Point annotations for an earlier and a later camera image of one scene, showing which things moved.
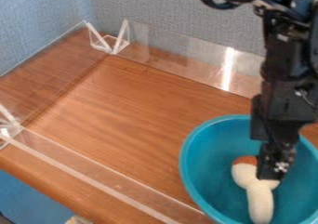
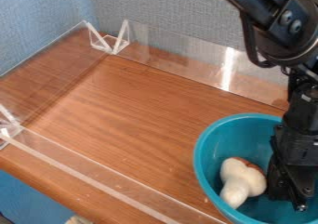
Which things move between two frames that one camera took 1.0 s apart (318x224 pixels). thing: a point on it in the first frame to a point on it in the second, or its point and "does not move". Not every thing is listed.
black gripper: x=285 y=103 to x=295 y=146
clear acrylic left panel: x=64 y=54 does not move
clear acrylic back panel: x=221 y=65 does not move
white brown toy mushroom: x=259 y=201 to x=243 y=181
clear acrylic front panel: x=102 y=176 does not move
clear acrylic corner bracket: x=106 y=43 does not move
